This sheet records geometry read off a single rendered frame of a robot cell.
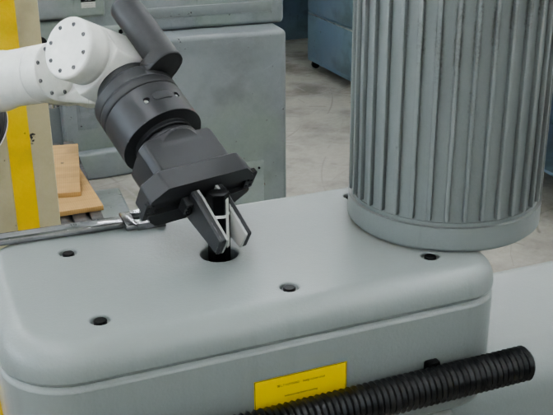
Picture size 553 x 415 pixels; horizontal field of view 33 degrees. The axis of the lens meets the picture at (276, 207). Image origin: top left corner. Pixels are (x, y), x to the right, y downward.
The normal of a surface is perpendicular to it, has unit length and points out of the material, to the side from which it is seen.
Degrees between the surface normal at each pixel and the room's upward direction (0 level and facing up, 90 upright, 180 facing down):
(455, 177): 90
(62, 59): 65
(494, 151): 90
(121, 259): 0
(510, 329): 0
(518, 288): 0
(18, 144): 90
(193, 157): 31
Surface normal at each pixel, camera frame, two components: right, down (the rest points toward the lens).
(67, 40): -0.54, -0.11
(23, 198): 0.38, 0.35
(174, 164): 0.31, -0.64
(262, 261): -0.01, -0.92
